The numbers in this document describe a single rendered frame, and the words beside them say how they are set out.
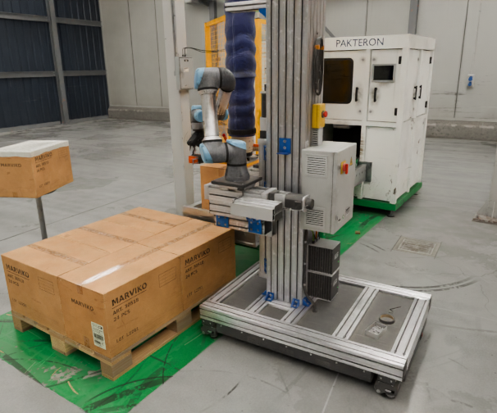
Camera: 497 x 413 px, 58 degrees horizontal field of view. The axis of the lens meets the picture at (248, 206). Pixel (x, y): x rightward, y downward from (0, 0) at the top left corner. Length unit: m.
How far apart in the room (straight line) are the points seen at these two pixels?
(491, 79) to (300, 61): 9.21
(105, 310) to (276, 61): 1.63
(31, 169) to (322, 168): 2.59
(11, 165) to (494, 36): 9.87
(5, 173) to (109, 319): 2.12
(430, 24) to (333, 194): 9.42
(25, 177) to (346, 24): 9.45
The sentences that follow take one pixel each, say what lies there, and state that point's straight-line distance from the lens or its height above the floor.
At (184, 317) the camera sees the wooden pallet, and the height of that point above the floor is 0.10.
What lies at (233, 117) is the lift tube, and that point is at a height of 1.30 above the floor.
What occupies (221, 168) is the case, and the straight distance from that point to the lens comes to 3.37.
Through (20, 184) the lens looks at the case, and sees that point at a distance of 4.29.
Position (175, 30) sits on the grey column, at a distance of 4.42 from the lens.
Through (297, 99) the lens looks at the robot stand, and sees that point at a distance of 2.54.
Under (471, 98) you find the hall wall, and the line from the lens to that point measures 11.56.
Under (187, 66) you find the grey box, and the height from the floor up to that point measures 1.68.
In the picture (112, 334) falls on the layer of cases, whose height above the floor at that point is 0.28.
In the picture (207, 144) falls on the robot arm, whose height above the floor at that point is 1.26.
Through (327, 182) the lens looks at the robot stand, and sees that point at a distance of 2.49.
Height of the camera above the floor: 1.67
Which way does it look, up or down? 17 degrees down
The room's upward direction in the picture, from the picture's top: 1 degrees counter-clockwise
